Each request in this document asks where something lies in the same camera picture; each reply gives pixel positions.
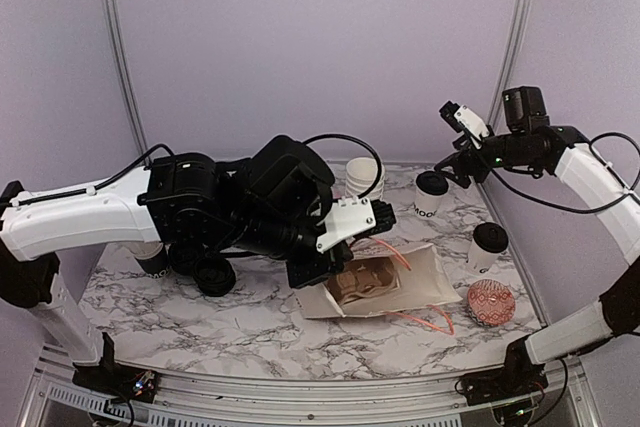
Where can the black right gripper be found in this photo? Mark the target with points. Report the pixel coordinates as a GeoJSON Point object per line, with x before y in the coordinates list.
{"type": "Point", "coordinates": [469, 155]}

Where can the black cup holding straws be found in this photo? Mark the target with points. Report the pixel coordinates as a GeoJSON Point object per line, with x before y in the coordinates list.
{"type": "Point", "coordinates": [155, 267]}

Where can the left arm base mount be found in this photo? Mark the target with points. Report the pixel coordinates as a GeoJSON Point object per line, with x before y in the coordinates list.
{"type": "Point", "coordinates": [110, 377]}

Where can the black cup lid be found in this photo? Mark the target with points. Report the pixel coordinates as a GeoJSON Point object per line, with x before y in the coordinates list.
{"type": "Point", "coordinates": [432, 183]}
{"type": "Point", "coordinates": [491, 237]}

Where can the left aluminium frame post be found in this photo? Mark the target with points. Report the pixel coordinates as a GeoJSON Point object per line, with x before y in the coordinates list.
{"type": "Point", "coordinates": [116, 39]}

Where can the white paper coffee cup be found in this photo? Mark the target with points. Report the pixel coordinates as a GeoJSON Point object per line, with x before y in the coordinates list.
{"type": "Point", "coordinates": [479, 261]}

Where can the aluminium frame post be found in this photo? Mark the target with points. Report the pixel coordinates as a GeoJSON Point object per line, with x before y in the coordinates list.
{"type": "Point", "coordinates": [116, 39]}
{"type": "Point", "coordinates": [514, 43]}

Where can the right aluminium frame post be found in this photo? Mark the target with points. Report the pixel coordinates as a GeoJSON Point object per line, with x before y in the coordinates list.
{"type": "Point", "coordinates": [514, 43]}

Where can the rear stack of black lids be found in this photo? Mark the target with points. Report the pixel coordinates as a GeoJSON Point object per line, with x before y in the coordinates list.
{"type": "Point", "coordinates": [183, 257]}

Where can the white paper bag pink handles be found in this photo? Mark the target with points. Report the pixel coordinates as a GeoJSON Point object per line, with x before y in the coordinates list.
{"type": "Point", "coordinates": [408, 281]}

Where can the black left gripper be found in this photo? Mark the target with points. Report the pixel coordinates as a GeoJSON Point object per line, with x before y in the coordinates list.
{"type": "Point", "coordinates": [302, 275]}

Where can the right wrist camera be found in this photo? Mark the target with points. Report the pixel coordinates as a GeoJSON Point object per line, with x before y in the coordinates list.
{"type": "Point", "coordinates": [463, 120]}

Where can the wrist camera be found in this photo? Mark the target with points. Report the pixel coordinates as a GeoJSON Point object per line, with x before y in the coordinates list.
{"type": "Point", "coordinates": [354, 217]}
{"type": "Point", "coordinates": [463, 120]}

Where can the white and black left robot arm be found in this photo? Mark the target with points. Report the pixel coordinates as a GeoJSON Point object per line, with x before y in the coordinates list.
{"type": "Point", "coordinates": [277, 203]}

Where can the stack of white paper cups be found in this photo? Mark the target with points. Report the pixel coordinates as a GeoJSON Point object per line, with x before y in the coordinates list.
{"type": "Point", "coordinates": [360, 173]}

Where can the stack of black lids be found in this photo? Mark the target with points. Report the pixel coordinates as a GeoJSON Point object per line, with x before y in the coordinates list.
{"type": "Point", "coordinates": [183, 257]}
{"type": "Point", "coordinates": [214, 276]}

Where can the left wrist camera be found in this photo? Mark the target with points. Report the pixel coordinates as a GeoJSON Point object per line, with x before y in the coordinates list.
{"type": "Point", "coordinates": [354, 217]}

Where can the brown cardboard cup carrier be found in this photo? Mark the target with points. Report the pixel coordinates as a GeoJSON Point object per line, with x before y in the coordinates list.
{"type": "Point", "coordinates": [364, 281]}

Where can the front aluminium rail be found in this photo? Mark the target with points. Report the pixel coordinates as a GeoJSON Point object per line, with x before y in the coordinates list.
{"type": "Point", "coordinates": [189, 399]}

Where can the front stack of black lids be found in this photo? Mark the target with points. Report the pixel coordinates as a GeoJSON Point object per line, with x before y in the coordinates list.
{"type": "Point", "coordinates": [214, 276]}

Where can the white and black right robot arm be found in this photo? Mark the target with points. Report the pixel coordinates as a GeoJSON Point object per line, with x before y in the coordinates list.
{"type": "Point", "coordinates": [534, 147]}

